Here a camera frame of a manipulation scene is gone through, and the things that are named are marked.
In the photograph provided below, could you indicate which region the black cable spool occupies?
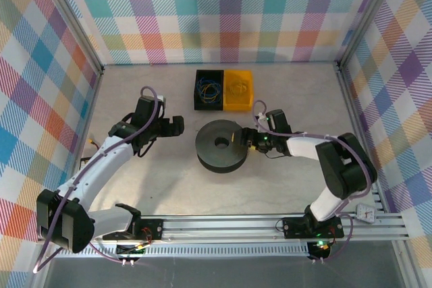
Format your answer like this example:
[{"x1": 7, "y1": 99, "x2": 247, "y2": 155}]
[{"x1": 194, "y1": 119, "x2": 250, "y2": 175}]

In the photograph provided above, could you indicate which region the yellow plastic bin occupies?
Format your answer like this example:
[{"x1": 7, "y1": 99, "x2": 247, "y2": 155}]
[{"x1": 221, "y1": 69, "x2": 254, "y2": 113}]

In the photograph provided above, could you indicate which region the black plastic bin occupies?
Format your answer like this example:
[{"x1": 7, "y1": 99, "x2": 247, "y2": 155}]
[{"x1": 194, "y1": 68, "x2": 226, "y2": 112}]

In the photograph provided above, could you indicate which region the small control board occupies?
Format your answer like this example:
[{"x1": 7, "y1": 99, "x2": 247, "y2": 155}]
[
  {"x1": 115, "y1": 242, "x2": 149, "y2": 260},
  {"x1": 308, "y1": 239, "x2": 334, "y2": 262}
]

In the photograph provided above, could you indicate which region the small white clock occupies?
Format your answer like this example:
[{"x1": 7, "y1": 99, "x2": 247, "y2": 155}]
[{"x1": 355, "y1": 202, "x2": 377, "y2": 225}]

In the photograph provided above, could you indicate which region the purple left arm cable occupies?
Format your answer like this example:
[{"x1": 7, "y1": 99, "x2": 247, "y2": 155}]
[{"x1": 32, "y1": 85, "x2": 167, "y2": 274}]

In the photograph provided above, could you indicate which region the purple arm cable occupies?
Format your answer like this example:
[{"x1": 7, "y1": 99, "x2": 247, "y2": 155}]
[
  {"x1": 32, "y1": 85, "x2": 167, "y2": 274},
  {"x1": 252, "y1": 99, "x2": 376, "y2": 264}
]

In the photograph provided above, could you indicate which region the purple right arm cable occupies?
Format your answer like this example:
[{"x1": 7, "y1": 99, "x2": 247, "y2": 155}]
[{"x1": 252, "y1": 99, "x2": 376, "y2": 264}]

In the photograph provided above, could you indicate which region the orange cable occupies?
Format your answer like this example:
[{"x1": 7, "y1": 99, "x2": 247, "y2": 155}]
[{"x1": 198, "y1": 80, "x2": 223, "y2": 104}]

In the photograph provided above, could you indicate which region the blue cable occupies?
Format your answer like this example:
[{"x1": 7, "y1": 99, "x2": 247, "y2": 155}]
[{"x1": 196, "y1": 76, "x2": 223, "y2": 103}]

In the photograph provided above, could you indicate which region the yellow cable coil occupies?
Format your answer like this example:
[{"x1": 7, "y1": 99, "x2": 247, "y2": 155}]
[{"x1": 227, "y1": 78, "x2": 251, "y2": 98}]

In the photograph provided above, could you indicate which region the aluminium side rail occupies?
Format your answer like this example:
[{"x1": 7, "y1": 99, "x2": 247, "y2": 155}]
[{"x1": 335, "y1": 61, "x2": 387, "y2": 215}]

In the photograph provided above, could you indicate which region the aluminium mounting rail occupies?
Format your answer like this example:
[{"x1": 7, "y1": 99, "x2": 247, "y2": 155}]
[{"x1": 36, "y1": 212, "x2": 411, "y2": 245}]

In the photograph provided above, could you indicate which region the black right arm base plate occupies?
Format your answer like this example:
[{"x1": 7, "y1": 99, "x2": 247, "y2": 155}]
[{"x1": 281, "y1": 214, "x2": 346, "y2": 239}]

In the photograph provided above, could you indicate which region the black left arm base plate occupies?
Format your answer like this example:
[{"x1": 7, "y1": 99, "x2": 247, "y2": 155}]
[{"x1": 102, "y1": 216, "x2": 165, "y2": 242}]

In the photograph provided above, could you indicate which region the slotted grey cable duct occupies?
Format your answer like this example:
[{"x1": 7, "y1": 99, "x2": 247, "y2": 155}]
[{"x1": 53, "y1": 243, "x2": 310, "y2": 259}]

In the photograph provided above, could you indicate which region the aluminium frame post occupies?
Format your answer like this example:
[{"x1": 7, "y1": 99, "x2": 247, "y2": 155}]
[
  {"x1": 39, "y1": 0, "x2": 105, "y2": 75},
  {"x1": 335, "y1": 0, "x2": 404, "y2": 70}
]

